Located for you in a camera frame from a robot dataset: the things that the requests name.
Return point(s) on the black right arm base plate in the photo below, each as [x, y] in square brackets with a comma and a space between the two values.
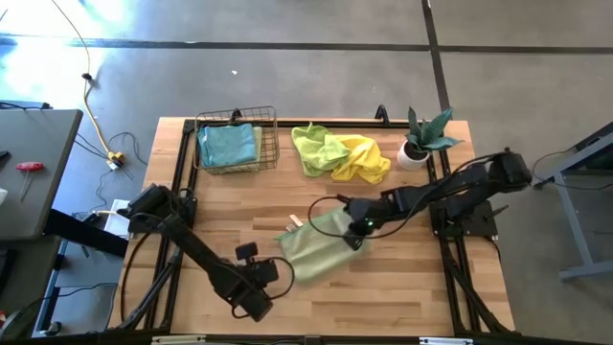
[479, 225]

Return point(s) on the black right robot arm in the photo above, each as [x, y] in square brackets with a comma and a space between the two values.
[431, 191]

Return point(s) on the grey metal table frame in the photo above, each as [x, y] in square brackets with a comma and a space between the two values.
[577, 230]

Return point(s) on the grey side table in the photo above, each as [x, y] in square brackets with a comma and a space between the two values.
[38, 144]

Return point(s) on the yellow microfiber towel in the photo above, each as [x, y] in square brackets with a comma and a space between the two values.
[361, 153]

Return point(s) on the black aluminium table frame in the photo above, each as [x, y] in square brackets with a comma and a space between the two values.
[369, 124]

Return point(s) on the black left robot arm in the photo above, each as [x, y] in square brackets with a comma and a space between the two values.
[191, 244]

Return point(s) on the teal microfiber towel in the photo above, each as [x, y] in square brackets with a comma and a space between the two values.
[227, 146]

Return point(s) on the lime green microfiber towel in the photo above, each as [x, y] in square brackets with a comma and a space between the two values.
[316, 151]

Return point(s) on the snake plant in white pot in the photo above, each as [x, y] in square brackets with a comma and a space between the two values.
[413, 158]

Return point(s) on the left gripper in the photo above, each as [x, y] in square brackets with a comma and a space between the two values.
[263, 274]

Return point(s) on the white power box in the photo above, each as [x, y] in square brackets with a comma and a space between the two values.
[115, 223]

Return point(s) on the black floor beam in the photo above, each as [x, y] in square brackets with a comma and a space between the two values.
[86, 235]

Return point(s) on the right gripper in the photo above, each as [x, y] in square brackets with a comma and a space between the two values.
[364, 213]

